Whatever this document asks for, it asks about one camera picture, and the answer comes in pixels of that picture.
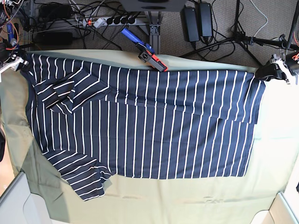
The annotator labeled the black flat box on floor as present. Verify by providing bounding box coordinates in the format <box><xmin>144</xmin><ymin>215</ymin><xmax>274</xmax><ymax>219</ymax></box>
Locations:
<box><xmin>35</xmin><ymin>32</ymin><xmax>73</xmax><ymax>45</ymax></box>

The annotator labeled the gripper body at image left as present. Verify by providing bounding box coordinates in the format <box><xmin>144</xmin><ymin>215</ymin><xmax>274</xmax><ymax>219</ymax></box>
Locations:
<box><xmin>0</xmin><ymin>42</ymin><xmax>17</xmax><ymax>63</ymax></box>

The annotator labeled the white power strip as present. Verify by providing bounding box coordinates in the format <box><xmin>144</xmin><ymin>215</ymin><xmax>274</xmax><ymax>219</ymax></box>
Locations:
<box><xmin>79</xmin><ymin>16</ymin><xmax>137</xmax><ymax>28</ymax></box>

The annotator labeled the blue clamp at left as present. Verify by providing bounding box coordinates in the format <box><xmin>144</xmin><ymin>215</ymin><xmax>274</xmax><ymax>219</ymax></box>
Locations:
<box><xmin>7</xmin><ymin>22</ymin><xmax>19</xmax><ymax>48</ymax></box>

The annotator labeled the black power adapter left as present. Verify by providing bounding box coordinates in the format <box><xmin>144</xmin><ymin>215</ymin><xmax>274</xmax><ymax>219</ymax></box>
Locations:
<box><xmin>180</xmin><ymin>7</ymin><xmax>199</xmax><ymax>42</ymax></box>

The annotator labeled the black tripod stand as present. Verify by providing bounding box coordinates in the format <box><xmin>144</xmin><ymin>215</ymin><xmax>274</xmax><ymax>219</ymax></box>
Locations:
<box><xmin>181</xmin><ymin>0</ymin><xmax>299</xmax><ymax>66</ymax></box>

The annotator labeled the grey plastic bin left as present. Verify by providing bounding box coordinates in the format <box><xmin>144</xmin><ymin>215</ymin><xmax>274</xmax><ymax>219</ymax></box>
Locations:
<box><xmin>0</xmin><ymin>172</ymin><xmax>52</xmax><ymax>224</ymax></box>

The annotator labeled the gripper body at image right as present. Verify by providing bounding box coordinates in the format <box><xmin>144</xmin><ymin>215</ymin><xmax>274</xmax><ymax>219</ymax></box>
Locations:
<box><xmin>271</xmin><ymin>52</ymin><xmax>299</xmax><ymax>82</ymax></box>

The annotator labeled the aluminium frame post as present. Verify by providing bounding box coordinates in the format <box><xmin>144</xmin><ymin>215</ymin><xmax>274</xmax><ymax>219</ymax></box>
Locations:
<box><xmin>145</xmin><ymin>11</ymin><xmax>164</xmax><ymax>55</ymax></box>

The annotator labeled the beige plastic bin right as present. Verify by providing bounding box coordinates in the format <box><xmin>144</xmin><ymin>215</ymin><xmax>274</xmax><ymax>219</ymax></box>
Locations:
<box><xmin>251</xmin><ymin>190</ymin><xmax>299</xmax><ymax>224</ymax></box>

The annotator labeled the blue orange bar clamp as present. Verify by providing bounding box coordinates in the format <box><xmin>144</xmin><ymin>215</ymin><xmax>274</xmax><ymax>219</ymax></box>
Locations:
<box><xmin>121</xmin><ymin>28</ymin><xmax>168</xmax><ymax>72</ymax></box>

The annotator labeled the white cable on floor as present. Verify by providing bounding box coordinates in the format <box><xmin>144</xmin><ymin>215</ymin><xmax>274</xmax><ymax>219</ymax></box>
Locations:
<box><xmin>247</xmin><ymin>0</ymin><xmax>269</xmax><ymax>38</ymax></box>

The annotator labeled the grey box at top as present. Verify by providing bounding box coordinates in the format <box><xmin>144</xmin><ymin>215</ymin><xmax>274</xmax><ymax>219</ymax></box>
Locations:
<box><xmin>119</xmin><ymin>0</ymin><xmax>187</xmax><ymax>12</ymax></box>

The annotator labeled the black power adapter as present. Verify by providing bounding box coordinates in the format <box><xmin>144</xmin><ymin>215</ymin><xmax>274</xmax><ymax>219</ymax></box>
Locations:
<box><xmin>198</xmin><ymin>2</ymin><xmax>213</xmax><ymax>37</ymax></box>
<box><xmin>180</xmin><ymin>7</ymin><xmax>199</xmax><ymax>42</ymax></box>

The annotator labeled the navy white striped T-shirt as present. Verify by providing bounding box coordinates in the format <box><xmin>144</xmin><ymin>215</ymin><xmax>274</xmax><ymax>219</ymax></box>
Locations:
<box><xmin>23</xmin><ymin>54</ymin><xmax>265</xmax><ymax>201</ymax></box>

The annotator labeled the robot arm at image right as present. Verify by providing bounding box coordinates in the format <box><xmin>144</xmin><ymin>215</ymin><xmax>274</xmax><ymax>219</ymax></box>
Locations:
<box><xmin>251</xmin><ymin>4</ymin><xmax>299</xmax><ymax>84</ymax></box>

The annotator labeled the black power adapter right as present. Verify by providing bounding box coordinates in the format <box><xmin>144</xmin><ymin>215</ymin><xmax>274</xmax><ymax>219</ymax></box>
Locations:
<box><xmin>198</xmin><ymin>2</ymin><xmax>213</xmax><ymax>37</ymax></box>

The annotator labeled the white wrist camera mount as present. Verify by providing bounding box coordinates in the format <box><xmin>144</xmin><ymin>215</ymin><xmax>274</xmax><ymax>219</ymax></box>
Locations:
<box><xmin>0</xmin><ymin>51</ymin><xmax>28</xmax><ymax>74</ymax></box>
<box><xmin>271</xmin><ymin>52</ymin><xmax>299</xmax><ymax>85</ymax></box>

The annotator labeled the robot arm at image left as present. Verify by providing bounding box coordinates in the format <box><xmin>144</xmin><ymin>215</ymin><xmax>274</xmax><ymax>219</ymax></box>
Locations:
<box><xmin>0</xmin><ymin>0</ymin><xmax>29</xmax><ymax>73</ymax></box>

